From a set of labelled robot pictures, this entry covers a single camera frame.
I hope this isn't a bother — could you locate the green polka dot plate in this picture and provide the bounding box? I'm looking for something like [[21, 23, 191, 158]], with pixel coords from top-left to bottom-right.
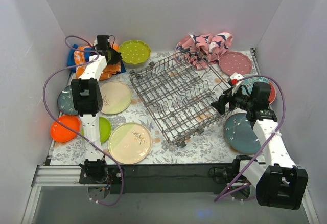
[[119, 40, 151, 64]]

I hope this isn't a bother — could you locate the dark blue floral plate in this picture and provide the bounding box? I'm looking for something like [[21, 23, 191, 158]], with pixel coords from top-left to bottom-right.
[[224, 113, 261, 155], [57, 85, 78, 116]]

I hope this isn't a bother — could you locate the plain lime green plate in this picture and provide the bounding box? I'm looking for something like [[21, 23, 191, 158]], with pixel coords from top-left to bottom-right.
[[79, 115, 111, 143]]

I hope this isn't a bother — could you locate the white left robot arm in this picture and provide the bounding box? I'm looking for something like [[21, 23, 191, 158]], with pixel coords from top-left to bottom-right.
[[71, 35, 121, 183]]

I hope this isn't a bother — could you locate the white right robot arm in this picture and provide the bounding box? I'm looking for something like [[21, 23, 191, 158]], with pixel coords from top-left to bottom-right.
[[211, 78, 309, 210]]

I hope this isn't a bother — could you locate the red teal floral plate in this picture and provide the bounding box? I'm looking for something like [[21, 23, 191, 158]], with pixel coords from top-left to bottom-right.
[[242, 77, 276, 104]]

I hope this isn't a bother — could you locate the orange white patterned cloth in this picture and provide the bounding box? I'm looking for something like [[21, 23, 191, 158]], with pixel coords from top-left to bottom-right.
[[73, 51, 126, 81]]

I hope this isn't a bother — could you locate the blue folded towel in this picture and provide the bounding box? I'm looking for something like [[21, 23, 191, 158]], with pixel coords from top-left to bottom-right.
[[67, 44, 126, 74]]

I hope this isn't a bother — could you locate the cream green plate upper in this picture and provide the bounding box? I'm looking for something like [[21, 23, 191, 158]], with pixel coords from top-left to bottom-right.
[[100, 81, 132, 115]]

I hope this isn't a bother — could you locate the cream green plate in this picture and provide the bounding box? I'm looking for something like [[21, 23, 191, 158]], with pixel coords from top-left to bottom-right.
[[100, 81, 132, 115], [108, 122, 152, 164]]

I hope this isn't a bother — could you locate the pink polka dot plate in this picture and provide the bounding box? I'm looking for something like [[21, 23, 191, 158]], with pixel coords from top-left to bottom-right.
[[218, 51, 252, 76]]

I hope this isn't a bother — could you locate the floral patterned table mat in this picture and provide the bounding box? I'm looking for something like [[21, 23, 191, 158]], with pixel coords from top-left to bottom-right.
[[48, 49, 258, 166]]

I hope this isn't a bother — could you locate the pink navy patterned cloth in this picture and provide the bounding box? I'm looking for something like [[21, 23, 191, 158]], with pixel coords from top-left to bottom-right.
[[174, 32, 233, 70]]

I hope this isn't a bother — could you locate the cream green plate lower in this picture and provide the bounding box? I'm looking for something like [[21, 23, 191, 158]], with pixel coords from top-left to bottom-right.
[[108, 122, 152, 164]]

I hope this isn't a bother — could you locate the orange plastic plate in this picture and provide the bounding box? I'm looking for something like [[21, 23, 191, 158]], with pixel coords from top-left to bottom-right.
[[50, 115, 81, 143]]

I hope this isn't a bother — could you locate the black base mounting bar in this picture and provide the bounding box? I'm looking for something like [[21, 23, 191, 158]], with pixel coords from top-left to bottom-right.
[[79, 161, 263, 195]]

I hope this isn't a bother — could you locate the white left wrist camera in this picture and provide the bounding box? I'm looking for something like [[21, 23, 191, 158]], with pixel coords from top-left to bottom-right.
[[89, 55, 100, 63]]

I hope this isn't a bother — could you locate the grey wire dish rack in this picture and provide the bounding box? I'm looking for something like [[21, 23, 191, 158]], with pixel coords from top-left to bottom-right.
[[130, 48, 231, 148]]

